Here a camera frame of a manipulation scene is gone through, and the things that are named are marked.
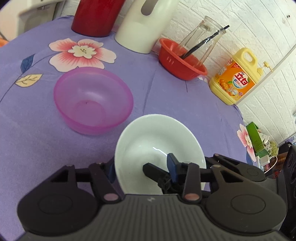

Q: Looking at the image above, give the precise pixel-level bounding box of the purple floral tablecloth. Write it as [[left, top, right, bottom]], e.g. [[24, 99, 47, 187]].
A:
[[0, 16, 258, 232]]

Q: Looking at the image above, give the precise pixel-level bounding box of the green box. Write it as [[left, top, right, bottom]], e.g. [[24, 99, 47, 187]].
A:
[[246, 123, 269, 158]]

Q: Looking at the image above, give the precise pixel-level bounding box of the white power strip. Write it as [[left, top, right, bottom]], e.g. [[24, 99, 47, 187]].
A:
[[256, 154, 271, 172]]

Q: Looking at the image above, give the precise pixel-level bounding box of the pink plastic bowl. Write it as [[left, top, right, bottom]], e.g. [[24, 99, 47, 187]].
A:
[[54, 67, 134, 135]]

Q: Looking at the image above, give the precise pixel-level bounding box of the white bowl with red pattern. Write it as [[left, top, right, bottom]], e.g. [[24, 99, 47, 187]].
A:
[[114, 114, 207, 195]]

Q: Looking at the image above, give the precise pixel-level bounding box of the black stirring stick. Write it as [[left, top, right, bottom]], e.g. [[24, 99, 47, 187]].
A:
[[180, 25, 230, 60]]

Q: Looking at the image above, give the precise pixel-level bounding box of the red thermos jug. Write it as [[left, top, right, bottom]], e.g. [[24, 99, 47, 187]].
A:
[[71, 0, 126, 37]]

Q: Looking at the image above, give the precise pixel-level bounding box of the red plastic basket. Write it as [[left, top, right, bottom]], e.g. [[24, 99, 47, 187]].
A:
[[159, 38, 208, 81]]

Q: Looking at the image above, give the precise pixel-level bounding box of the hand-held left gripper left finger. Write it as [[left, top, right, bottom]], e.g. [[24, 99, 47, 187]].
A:
[[50, 160, 125, 202]]

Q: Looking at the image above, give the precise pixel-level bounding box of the white thermos jug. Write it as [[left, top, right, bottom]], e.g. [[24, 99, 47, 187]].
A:
[[115, 0, 179, 54]]

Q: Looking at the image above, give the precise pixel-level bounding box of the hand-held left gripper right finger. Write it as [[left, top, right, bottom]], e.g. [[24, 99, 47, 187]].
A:
[[143, 153, 266, 202]]

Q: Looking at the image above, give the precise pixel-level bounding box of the glass pitcher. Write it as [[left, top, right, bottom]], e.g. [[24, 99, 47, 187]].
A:
[[178, 16, 226, 68]]

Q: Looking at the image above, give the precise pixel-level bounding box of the yellow detergent bottle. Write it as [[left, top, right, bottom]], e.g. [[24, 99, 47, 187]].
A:
[[209, 48, 271, 105]]

